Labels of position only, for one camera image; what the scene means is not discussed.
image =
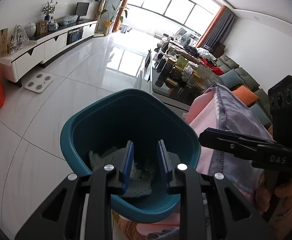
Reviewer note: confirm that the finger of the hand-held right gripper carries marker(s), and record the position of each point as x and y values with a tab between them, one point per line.
223	142
225	132

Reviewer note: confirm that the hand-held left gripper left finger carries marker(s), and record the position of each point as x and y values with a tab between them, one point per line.
128	165

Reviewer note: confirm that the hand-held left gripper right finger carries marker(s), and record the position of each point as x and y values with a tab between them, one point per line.
162	165

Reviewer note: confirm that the white serrated tissue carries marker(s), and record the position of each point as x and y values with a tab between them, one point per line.
98	158

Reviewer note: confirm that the teal plastic bin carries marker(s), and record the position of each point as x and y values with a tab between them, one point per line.
106	120

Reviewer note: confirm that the person's right forearm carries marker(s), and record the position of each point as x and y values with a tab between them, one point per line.
291	220

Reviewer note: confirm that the person's right hand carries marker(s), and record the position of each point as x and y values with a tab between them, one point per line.
289	187

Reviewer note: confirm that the purple plaid cloth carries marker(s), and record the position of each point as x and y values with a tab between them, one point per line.
238	115

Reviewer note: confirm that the large blue-grey cushion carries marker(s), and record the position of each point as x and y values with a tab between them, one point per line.
260	113

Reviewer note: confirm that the orange cushion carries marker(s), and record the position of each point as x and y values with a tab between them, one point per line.
245	95

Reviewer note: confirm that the small blue-grey cushion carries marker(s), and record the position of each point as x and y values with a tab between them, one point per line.
232	77

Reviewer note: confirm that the green sofa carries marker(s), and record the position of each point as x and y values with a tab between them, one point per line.
233	63

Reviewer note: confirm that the red cloth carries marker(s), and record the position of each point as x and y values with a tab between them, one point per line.
209	65

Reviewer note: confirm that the cluttered coffee table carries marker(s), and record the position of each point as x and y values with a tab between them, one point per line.
175	80

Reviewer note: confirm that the dark wooden cabinet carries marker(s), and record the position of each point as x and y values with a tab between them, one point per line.
218	48

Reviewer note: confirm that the washing machine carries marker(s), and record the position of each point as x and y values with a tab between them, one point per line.
191	39

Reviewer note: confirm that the orange grey curtain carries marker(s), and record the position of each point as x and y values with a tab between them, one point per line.
218	27
124	2

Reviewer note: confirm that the white office chair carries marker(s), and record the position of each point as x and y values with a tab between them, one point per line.
179	33

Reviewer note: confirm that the white bathroom scale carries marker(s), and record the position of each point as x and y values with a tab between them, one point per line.
39	82

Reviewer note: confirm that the small white pedal bin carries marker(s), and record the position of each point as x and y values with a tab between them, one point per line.
124	28

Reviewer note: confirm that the large window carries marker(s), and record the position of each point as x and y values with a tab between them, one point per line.
175	5

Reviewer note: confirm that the white tv cabinet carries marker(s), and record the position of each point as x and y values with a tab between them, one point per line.
36	52

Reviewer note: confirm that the tall leafy potted plant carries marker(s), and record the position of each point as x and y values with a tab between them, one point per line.
112	15

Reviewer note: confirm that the clear plastic bag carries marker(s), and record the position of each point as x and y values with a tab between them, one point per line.
67	20

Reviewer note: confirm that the blue and white ceramic jar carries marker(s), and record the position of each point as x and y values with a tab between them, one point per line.
53	26

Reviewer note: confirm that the black monitor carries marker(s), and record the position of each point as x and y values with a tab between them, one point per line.
82	10

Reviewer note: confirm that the framed picture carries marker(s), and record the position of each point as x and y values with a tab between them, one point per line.
42	27

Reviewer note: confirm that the clear wrapped ornament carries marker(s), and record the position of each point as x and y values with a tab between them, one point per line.
18	38

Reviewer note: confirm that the yellow upright plaque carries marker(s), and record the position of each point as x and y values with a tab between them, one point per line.
4	42

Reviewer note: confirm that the small plant in blue vase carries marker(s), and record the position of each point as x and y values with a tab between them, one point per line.
48	8

